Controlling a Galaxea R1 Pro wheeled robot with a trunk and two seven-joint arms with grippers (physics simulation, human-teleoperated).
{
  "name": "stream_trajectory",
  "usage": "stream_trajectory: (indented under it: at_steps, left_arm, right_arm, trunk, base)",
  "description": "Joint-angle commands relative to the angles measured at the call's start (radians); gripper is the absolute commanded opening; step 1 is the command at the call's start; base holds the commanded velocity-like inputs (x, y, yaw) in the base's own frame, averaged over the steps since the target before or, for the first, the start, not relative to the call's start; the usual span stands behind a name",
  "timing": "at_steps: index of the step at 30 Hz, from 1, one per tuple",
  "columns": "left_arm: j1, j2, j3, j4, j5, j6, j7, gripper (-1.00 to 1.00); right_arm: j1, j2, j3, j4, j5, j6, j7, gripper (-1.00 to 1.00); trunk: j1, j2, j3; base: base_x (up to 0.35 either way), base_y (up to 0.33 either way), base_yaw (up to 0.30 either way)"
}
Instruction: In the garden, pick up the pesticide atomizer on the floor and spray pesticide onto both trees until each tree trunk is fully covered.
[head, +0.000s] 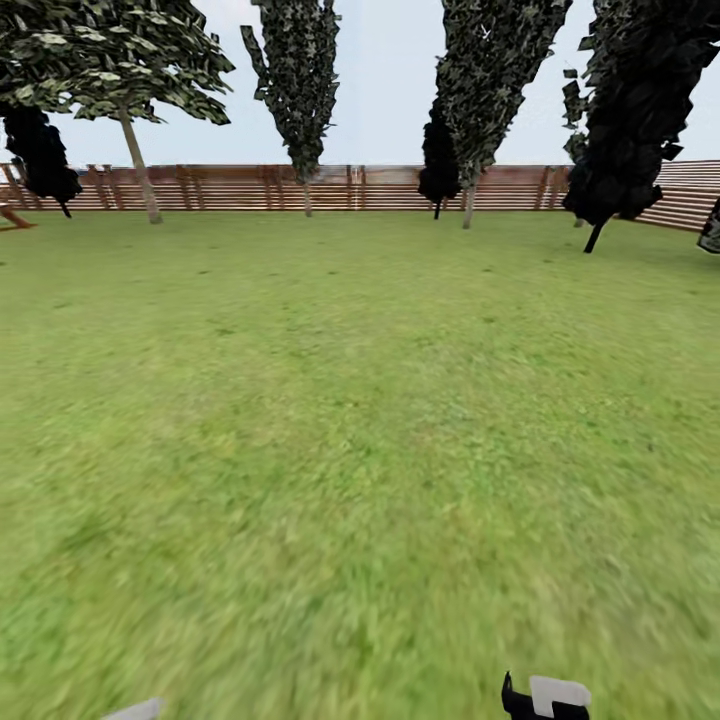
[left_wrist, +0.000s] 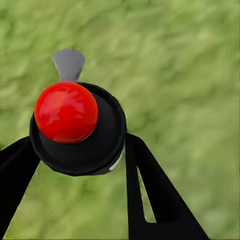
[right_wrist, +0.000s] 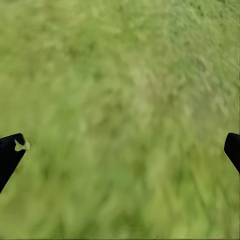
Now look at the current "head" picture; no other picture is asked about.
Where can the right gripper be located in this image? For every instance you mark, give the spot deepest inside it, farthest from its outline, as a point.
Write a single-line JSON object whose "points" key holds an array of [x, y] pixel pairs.
{"points": [[521, 706]]}

